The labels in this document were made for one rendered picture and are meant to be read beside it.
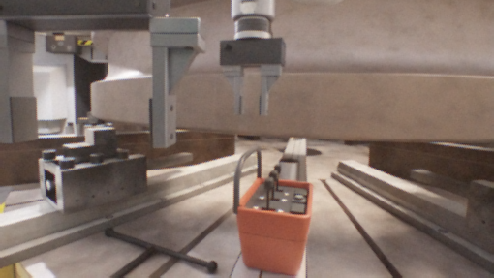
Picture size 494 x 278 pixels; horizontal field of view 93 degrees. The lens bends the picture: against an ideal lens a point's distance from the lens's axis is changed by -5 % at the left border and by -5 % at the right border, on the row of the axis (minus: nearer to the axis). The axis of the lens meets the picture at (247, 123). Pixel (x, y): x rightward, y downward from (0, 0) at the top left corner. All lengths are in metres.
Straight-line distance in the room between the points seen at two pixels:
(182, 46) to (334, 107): 0.89
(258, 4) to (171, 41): 0.33
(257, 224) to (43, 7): 0.41
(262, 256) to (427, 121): 0.88
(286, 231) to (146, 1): 0.40
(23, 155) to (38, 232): 1.17
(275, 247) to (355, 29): 1.00
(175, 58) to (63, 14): 0.09
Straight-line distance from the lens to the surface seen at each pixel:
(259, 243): 0.50
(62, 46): 4.51
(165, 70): 0.21
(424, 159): 2.65
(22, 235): 1.52
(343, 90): 1.05
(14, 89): 0.29
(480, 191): 1.45
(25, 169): 2.63
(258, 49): 0.51
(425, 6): 1.41
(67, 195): 1.42
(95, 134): 1.54
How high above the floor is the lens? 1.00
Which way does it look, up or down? 5 degrees down
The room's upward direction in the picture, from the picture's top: 1 degrees clockwise
